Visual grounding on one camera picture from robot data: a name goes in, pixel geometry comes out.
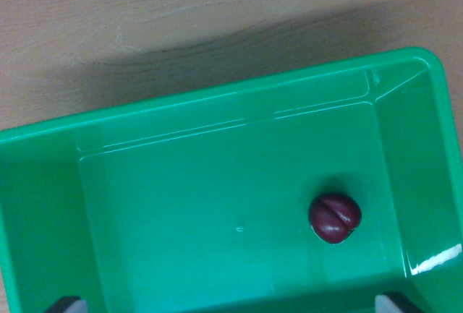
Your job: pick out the green plastic bin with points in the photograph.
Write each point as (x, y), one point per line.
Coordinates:
(202, 190)

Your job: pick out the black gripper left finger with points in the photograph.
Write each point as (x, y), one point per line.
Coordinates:
(67, 305)

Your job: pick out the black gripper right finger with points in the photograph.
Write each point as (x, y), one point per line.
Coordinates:
(394, 304)

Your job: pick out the dark red plum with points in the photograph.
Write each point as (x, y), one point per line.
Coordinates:
(334, 217)

